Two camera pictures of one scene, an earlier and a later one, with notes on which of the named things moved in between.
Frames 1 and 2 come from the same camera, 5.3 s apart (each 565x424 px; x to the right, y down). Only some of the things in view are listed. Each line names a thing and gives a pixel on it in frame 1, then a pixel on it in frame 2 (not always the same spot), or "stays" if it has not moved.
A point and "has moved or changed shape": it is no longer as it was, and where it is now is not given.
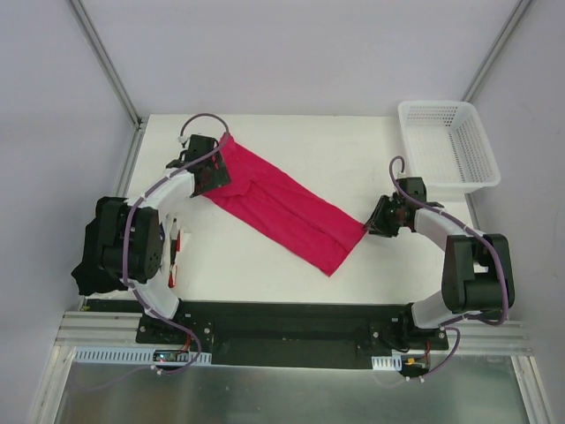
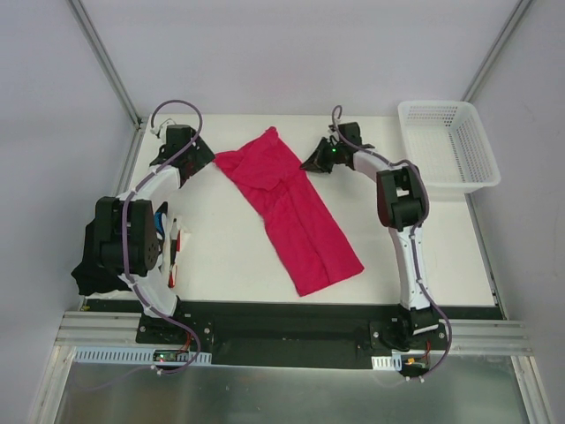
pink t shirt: (300, 223) has moved or changed shape
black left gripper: (216, 172) → (197, 155)
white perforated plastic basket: (448, 146) stays
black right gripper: (380, 216) → (323, 155)
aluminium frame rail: (97, 329) stays
